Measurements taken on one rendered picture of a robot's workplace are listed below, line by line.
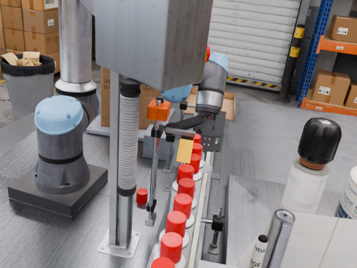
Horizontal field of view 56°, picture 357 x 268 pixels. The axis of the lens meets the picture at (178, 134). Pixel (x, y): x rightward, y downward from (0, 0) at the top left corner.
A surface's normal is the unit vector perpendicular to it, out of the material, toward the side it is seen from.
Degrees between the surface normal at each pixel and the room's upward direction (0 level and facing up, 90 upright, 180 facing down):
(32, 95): 97
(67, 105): 8
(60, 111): 8
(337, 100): 90
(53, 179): 73
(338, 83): 90
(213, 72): 60
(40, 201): 90
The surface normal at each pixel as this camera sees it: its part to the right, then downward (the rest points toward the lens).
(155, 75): -0.69, 0.25
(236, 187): 0.10, -0.90
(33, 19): -0.23, 0.40
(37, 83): 0.61, 0.50
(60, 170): 0.23, 0.16
